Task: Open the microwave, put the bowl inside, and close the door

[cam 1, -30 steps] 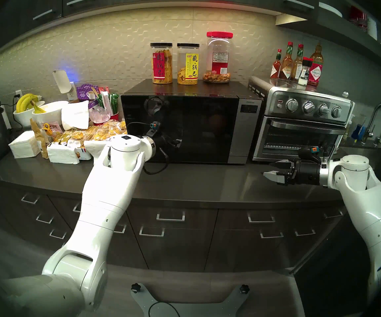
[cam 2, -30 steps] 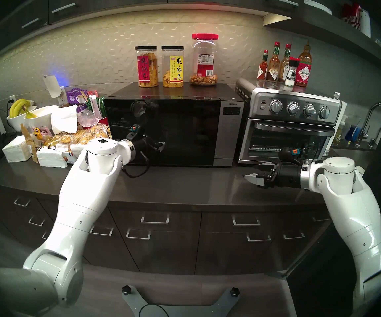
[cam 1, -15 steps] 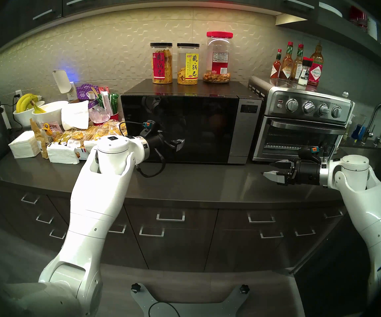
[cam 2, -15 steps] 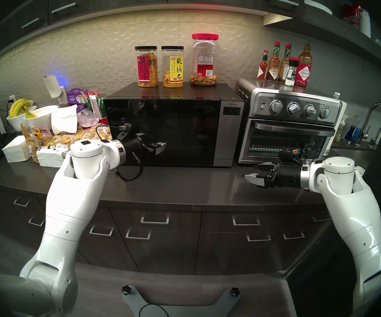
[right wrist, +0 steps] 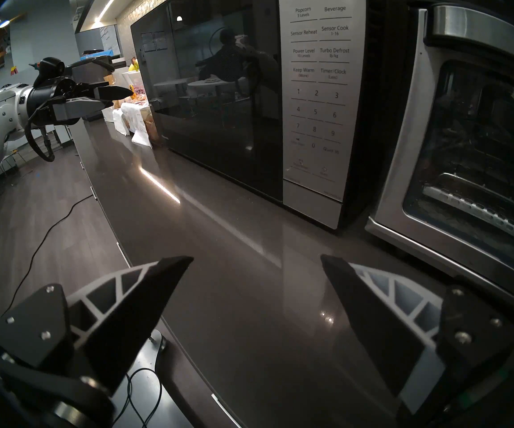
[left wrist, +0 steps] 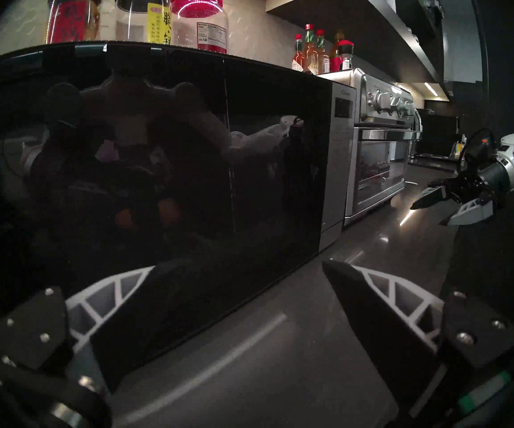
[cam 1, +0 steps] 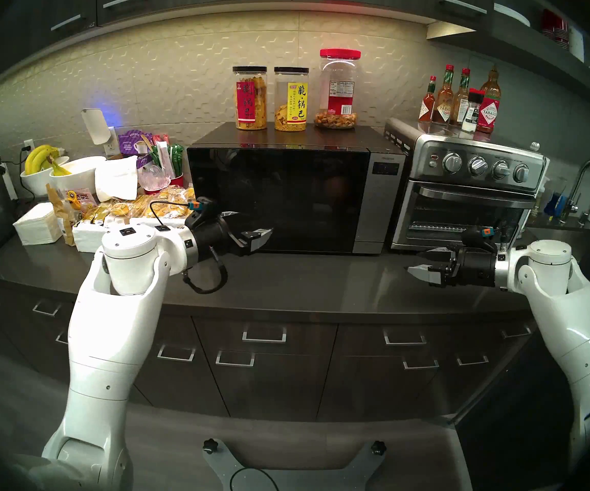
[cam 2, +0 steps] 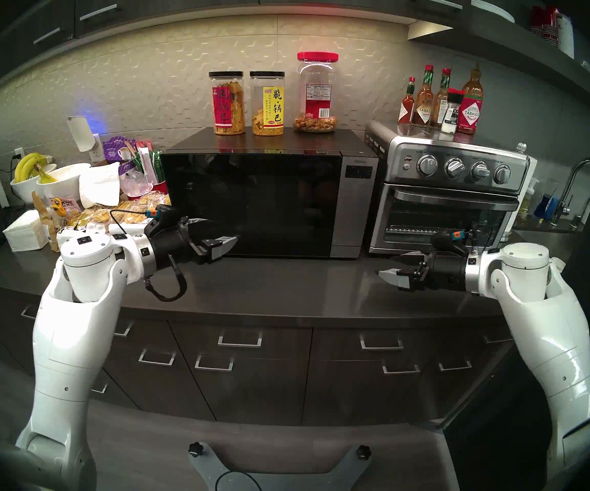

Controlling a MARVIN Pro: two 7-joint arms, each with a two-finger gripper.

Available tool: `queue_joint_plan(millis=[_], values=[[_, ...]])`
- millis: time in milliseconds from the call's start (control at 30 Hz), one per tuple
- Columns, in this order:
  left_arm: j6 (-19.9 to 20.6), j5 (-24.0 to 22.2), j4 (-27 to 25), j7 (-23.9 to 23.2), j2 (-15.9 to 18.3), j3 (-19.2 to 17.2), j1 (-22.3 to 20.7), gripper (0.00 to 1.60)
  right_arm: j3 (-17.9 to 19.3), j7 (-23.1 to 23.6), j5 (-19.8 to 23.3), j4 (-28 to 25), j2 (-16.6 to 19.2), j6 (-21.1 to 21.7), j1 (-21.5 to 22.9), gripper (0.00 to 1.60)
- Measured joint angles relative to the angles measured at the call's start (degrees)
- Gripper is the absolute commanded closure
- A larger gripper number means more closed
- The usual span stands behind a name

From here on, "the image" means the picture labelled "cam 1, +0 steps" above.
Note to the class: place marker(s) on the basket of wrapped cakes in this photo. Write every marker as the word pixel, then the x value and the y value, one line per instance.
pixel 136 206

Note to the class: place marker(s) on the stainless steel toaster oven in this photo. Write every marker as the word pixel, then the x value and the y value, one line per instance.
pixel 479 147

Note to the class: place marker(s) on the white plate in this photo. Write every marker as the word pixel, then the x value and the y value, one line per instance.
pixel 512 13

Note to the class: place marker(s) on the snack jar yellow label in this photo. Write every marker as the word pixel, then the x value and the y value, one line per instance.
pixel 291 102

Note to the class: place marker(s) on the crumpled white paper napkin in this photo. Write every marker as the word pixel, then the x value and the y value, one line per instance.
pixel 116 180

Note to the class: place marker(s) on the white can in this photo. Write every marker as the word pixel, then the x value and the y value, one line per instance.
pixel 576 42

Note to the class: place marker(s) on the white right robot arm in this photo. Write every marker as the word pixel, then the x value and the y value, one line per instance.
pixel 566 311

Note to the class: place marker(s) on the bunch of drink sachets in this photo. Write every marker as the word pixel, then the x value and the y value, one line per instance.
pixel 167 155

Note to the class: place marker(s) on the snack jar pink label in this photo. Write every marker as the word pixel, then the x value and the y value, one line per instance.
pixel 250 101

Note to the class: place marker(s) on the small white tissue pack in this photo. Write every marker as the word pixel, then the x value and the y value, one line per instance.
pixel 87 237

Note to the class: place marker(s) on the cartoon print snack bag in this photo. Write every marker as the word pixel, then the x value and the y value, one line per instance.
pixel 67 203

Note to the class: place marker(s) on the clear jar red lid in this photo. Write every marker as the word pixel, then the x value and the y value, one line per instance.
pixel 339 91

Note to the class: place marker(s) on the black base knob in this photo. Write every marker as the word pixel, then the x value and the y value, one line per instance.
pixel 379 448
pixel 210 446

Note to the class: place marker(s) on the black silver microwave oven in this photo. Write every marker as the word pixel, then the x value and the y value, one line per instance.
pixel 384 203

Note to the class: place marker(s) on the dark wall shelf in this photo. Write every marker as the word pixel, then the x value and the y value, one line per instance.
pixel 530 40

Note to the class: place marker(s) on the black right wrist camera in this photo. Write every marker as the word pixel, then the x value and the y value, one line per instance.
pixel 479 238

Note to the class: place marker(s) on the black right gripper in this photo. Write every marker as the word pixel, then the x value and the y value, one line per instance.
pixel 474 267

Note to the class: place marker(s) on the stack of red cups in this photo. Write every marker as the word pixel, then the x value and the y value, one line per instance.
pixel 555 27

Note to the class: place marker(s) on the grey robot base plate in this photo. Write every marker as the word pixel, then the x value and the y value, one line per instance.
pixel 223 469

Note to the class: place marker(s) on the small red cup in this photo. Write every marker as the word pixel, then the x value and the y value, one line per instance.
pixel 177 180

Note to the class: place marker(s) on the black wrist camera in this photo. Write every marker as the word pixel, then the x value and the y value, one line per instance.
pixel 479 238
pixel 202 211

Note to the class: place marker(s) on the white wall night light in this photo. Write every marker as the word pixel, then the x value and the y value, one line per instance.
pixel 95 127

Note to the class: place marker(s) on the brown hot sauce bottle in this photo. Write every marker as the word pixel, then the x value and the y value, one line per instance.
pixel 444 104

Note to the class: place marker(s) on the white napkin stack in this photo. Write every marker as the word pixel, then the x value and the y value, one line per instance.
pixel 36 224

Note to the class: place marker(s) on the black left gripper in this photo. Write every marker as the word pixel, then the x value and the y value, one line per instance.
pixel 215 237

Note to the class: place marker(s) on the bunch of yellow bananas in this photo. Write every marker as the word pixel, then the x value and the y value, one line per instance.
pixel 36 157

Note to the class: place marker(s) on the small red hot sauce bottle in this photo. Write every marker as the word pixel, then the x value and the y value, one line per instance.
pixel 427 104

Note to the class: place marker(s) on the purple snack bag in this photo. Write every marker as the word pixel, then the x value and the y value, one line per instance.
pixel 131 143

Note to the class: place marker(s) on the large Tabasco sauce bottle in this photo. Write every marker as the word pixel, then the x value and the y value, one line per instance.
pixel 489 106

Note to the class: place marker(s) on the white wall outlet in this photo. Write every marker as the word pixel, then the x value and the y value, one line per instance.
pixel 29 146
pixel 113 143

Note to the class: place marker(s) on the white fruit bowl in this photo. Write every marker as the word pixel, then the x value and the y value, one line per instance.
pixel 31 183

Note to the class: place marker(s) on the clear soap bottle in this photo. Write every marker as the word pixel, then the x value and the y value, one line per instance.
pixel 539 201

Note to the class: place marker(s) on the large white bowl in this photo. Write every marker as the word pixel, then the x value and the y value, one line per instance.
pixel 80 175

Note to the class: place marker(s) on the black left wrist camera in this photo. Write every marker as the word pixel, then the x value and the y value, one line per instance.
pixel 202 211

